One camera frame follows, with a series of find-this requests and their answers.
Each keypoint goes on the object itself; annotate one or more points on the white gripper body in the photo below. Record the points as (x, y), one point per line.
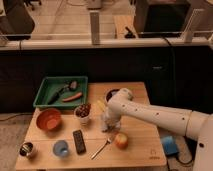
(112, 121)

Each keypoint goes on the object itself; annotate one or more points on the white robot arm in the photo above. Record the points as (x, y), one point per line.
(194, 125)

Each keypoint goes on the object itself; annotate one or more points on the yellow banana toy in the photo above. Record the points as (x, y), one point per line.
(101, 105)

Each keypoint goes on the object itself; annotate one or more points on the orange apple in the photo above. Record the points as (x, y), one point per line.
(121, 140)

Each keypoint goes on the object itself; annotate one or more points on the black remote control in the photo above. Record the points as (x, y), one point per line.
(79, 142)

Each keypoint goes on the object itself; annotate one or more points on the red sausage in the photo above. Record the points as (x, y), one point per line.
(76, 96)

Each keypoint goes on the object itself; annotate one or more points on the blue plastic cup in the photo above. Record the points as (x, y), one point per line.
(61, 148)

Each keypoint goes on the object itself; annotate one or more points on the blue box on floor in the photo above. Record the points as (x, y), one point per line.
(169, 146)

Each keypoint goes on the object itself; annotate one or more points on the orange bowl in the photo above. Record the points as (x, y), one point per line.
(48, 119)

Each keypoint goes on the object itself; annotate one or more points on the green plastic tray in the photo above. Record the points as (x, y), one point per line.
(50, 85)

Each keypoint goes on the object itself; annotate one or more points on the black device on ledge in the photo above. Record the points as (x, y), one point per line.
(129, 33)

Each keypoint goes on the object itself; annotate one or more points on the metal cup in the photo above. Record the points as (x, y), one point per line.
(27, 149)

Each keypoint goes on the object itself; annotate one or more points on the black office chair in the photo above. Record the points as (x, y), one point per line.
(16, 24)

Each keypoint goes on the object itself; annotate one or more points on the black handled kitchen tool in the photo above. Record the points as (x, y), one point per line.
(71, 86)

